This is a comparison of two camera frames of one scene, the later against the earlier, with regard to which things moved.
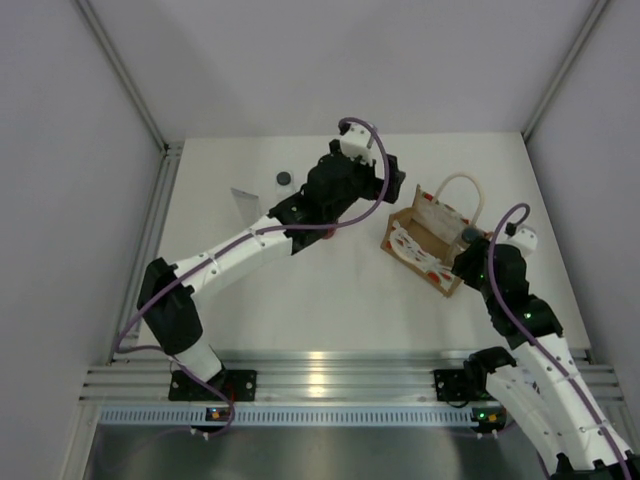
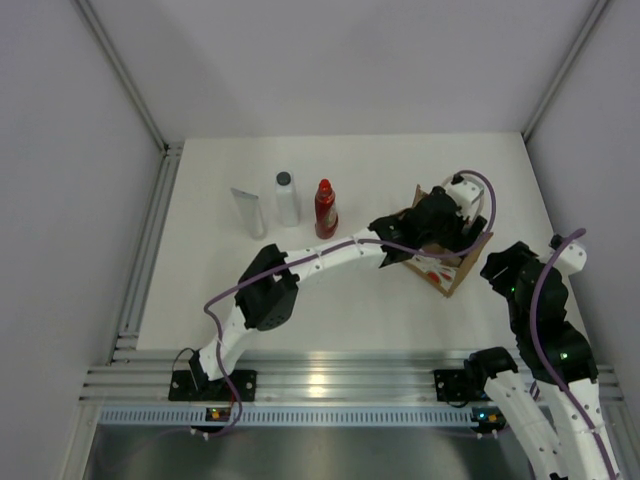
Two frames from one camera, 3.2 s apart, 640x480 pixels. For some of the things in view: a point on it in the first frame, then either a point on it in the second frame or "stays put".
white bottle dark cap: [284, 184] stays put
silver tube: [247, 204] stays put
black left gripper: [374, 183] -> [458, 239]
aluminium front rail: [311, 377] stays put
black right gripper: [466, 262] -> [500, 264]
